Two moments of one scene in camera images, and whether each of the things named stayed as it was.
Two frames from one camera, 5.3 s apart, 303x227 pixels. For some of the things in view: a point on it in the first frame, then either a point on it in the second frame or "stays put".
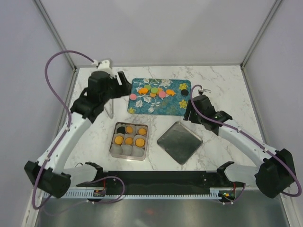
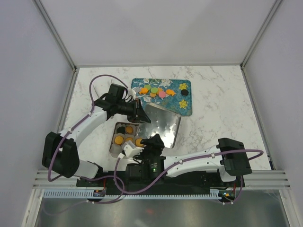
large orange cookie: [119, 140] stays put
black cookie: [184, 92] stays put
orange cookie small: [129, 129] stays put
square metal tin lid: [180, 142] → [163, 122]
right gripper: [190, 107] → [154, 144]
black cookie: [121, 129] stays put
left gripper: [121, 90] → [138, 114]
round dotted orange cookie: [139, 142] stays put
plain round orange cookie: [129, 141] stays put
